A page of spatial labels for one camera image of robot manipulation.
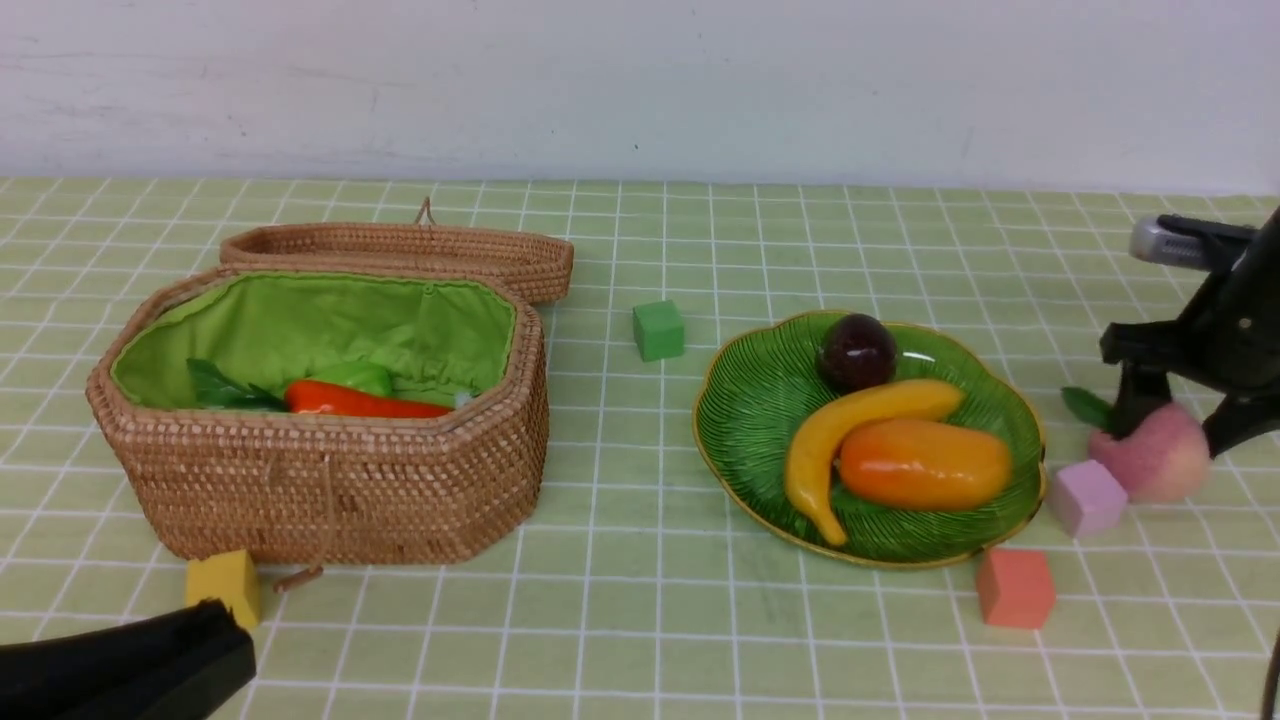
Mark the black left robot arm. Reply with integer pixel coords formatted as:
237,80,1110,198
1,600,257,719

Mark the orange red pepper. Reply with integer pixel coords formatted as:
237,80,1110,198
284,379,453,419

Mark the woven wicker basket lid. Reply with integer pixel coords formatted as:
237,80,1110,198
220,200,573,304

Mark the yellow banana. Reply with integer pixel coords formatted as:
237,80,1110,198
783,378,966,547

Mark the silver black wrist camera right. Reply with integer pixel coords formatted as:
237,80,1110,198
1129,214,1257,273

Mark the green foam cube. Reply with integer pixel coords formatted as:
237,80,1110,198
632,299,685,363

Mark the green cucumber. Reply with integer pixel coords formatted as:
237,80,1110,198
307,360,394,397

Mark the green glass leaf plate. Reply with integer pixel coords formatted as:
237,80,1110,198
692,310,1050,569

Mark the yellow foam cube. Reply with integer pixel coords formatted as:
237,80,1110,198
186,550,262,632

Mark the salmon foam cube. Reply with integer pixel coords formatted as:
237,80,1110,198
975,546,1057,630

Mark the orange mango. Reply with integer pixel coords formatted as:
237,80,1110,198
838,418,1014,512

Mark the woven wicker basket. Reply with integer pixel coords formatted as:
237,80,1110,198
86,264,549,566

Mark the pink foam cube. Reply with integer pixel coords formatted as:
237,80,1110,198
1047,460,1129,539

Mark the purple mangosteen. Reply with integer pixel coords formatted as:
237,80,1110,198
815,313,899,395

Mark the pink peach with leaf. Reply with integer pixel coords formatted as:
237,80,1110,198
1060,386,1212,503

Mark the green fabric basket lining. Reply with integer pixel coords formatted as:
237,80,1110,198
109,272,517,410

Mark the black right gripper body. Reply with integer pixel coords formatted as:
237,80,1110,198
1100,213,1279,397

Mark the green checkered tablecloth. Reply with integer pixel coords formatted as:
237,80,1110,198
1,177,1279,719

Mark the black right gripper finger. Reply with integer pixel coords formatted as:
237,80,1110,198
1108,363,1172,439
1202,395,1279,459

